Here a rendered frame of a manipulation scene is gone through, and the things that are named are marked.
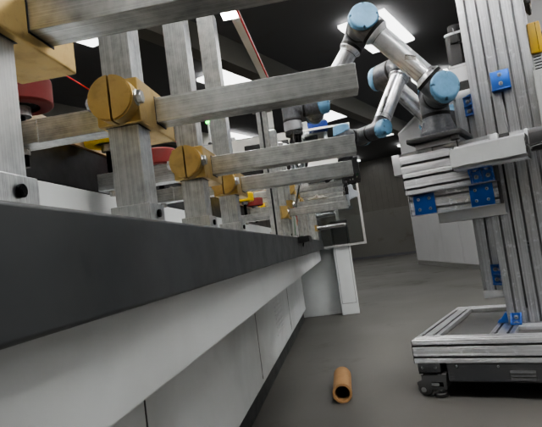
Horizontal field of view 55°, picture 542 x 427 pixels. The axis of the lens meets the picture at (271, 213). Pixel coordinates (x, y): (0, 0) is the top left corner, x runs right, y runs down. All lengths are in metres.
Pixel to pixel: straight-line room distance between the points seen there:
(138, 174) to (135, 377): 0.21
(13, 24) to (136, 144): 0.23
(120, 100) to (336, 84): 0.24
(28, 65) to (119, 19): 0.09
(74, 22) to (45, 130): 0.30
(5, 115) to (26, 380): 0.17
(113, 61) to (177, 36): 0.28
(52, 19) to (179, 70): 0.48
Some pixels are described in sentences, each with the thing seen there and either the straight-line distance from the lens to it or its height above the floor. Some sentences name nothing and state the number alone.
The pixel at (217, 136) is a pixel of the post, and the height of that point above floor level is 0.90.
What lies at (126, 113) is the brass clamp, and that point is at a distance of 0.57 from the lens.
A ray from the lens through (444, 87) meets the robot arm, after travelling 2.17.
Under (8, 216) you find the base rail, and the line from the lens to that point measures 0.32.
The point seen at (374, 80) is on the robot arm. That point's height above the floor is 1.42.
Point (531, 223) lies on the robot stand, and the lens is 2.37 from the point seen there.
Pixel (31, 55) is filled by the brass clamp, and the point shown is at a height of 0.82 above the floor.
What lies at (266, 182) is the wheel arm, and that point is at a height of 0.80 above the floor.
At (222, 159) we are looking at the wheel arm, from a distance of 0.86.
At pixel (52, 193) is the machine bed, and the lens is 0.85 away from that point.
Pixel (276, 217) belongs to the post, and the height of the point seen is 0.77.
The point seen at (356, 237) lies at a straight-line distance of 4.82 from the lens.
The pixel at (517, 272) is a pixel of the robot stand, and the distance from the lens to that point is 2.39.
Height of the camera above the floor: 0.65
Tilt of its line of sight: 4 degrees up
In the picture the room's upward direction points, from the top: 8 degrees counter-clockwise
